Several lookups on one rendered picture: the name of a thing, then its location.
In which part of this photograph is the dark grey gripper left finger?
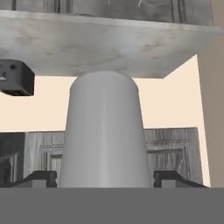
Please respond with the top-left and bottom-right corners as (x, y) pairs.
(10, 170), (58, 188)

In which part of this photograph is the white round column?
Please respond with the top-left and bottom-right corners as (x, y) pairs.
(58, 70), (153, 188)

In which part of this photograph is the black box with round marks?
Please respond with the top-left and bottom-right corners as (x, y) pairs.
(0, 59), (36, 97)

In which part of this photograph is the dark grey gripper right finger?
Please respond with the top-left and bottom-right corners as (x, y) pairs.
(152, 170), (206, 188)

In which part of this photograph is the dark grey wood cupboard door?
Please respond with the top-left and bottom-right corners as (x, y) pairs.
(0, 131), (26, 188)

